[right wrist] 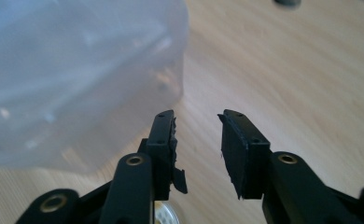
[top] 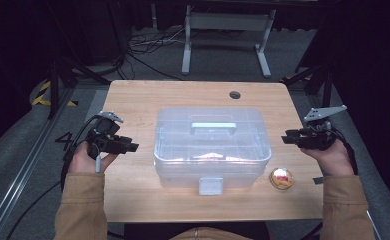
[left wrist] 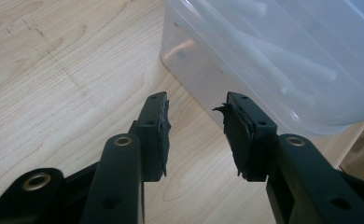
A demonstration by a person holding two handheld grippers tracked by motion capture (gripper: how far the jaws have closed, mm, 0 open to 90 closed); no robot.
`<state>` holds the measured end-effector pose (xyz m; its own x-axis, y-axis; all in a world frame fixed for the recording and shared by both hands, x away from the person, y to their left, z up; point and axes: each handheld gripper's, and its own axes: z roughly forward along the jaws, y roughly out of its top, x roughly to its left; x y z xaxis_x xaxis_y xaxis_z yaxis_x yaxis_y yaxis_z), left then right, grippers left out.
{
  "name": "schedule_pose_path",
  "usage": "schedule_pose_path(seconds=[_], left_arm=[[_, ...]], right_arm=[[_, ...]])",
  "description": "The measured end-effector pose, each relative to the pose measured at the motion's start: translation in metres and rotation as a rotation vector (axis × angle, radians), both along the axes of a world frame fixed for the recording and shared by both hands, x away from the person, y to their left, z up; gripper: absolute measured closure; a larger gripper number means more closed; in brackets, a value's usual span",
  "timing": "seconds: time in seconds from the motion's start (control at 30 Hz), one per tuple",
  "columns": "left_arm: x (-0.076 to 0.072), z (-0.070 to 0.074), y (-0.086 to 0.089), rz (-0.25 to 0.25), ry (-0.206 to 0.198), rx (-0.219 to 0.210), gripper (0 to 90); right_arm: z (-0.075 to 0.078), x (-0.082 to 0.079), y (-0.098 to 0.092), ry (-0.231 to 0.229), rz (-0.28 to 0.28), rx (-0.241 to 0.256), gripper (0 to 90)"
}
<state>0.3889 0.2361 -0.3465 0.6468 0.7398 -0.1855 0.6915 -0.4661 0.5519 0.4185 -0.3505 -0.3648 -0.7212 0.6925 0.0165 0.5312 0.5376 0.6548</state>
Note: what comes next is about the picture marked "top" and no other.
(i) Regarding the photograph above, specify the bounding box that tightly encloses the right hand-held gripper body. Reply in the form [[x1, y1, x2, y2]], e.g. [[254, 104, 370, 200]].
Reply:
[[296, 104, 348, 151]]

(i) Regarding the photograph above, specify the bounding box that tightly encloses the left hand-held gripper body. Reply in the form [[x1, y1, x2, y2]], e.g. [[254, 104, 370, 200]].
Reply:
[[86, 111, 125, 160]]

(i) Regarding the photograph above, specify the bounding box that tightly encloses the round gold tin red label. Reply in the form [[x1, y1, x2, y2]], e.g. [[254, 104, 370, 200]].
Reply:
[[268, 166, 295, 191]]

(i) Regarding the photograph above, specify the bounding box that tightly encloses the clear plastic divider tray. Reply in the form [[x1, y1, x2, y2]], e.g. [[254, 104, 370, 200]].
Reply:
[[157, 126, 267, 163]]

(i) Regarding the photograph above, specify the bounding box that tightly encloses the clear plastic storage box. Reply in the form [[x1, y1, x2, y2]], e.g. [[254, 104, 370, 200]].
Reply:
[[153, 106, 273, 197]]

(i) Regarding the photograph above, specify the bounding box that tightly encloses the person's right hand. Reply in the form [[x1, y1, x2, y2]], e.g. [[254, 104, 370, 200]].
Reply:
[[299, 138, 356, 177]]

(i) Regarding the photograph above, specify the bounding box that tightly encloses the person's left hand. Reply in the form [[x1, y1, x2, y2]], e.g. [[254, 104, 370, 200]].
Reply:
[[67, 140, 119, 175]]

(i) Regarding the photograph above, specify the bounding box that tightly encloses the black metal stand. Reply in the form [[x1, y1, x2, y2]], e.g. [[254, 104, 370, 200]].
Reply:
[[280, 62, 335, 108], [46, 49, 113, 120]]

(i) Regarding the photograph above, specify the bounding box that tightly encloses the yellow black hazard tape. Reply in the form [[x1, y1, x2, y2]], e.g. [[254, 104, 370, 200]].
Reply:
[[31, 80, 79, 108]]

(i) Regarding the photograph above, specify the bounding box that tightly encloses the grey cable plug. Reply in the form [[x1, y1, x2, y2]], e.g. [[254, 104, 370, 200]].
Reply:
[[94, 153, 103, 175]]

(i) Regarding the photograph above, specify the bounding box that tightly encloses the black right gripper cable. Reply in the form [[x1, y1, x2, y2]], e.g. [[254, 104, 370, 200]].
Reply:
[[331, 127, 360, 176]]

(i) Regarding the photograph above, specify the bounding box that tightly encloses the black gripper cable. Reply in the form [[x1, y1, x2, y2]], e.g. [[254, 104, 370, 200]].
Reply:
[[331, 127, 360, 176], [5, 114, 101, 240]]

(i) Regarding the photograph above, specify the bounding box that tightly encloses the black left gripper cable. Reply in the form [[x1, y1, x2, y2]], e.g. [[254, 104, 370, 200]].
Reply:
[[5, 114, 101, 240]]

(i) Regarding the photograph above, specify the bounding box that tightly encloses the aluminium floor rail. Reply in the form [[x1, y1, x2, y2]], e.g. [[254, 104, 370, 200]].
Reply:
[[0, 88, 76, 240], [365, 209, 383, 240]]

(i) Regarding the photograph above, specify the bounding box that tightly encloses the bundle of floor cables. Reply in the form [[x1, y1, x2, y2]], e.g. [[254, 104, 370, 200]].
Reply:
[[125, 25, 188, 82]]

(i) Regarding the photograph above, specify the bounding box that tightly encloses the white metal desk frame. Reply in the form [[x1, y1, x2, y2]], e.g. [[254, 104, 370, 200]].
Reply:
[[180, 4, 278, 79]]

